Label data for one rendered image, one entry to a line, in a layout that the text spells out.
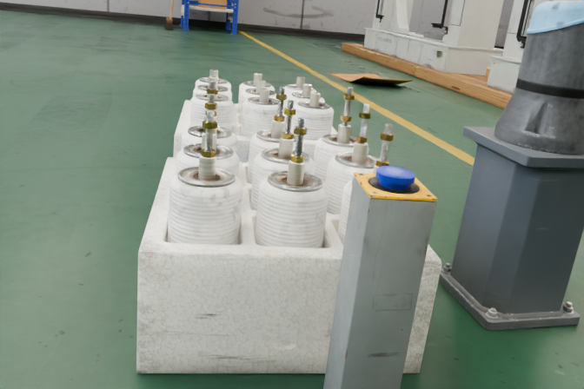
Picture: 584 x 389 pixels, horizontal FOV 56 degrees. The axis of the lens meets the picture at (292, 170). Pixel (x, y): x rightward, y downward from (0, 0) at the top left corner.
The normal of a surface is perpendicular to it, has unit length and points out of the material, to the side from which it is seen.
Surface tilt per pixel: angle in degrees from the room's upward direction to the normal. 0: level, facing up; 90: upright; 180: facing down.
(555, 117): 73
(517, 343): 0
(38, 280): 0
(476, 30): 90
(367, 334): 90
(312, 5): 90
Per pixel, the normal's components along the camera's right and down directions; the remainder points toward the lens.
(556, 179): 0.24, 0.32
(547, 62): -0.70, 0.15
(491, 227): -0.96, -0.02
